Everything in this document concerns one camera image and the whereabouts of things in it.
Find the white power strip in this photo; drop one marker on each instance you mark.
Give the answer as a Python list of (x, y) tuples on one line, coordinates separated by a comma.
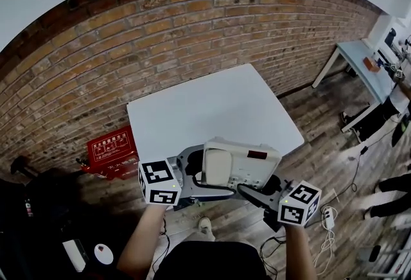
[(328, 217)]

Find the red fire extinguisher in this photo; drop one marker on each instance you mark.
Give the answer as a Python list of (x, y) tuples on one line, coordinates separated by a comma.
[(85, 165)]

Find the red fire extinguisher box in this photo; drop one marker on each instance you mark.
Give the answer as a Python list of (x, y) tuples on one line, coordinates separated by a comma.
[(112, 150)]

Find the white square table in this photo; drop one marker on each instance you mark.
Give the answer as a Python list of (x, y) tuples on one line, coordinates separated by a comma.
[(208, 105)]

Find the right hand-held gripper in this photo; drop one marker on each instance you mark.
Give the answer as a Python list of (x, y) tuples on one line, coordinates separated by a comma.
[(292, 213)]

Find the white side table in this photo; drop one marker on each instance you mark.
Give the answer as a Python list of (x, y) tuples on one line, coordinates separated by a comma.
[(369, 76)]

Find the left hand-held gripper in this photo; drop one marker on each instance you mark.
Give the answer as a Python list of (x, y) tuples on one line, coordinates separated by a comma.
[(157, 172)]

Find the white flat box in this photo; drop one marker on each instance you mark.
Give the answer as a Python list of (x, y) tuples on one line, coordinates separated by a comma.
[(74, 254)]

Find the person's left forearm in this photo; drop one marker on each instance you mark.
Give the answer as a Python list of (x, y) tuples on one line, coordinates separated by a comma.
[(144, 240)]

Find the brown box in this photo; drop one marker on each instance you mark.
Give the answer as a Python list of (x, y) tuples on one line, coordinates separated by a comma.
[(371, 64)]

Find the person's right forearm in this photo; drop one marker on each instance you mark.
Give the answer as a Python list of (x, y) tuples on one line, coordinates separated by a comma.
[(300, 253)]

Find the person's white shoe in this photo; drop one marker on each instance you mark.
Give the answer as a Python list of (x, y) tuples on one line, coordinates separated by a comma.
[(206, 229)]

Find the white round disc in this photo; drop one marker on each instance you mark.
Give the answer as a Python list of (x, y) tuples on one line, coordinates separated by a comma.
[(103, 254)]

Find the person's dark shirt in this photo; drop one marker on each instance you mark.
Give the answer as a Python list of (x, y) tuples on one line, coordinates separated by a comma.
[(208, 262)]

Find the black office chair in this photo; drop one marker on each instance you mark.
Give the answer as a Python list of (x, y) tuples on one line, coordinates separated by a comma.
[(48, 208)]

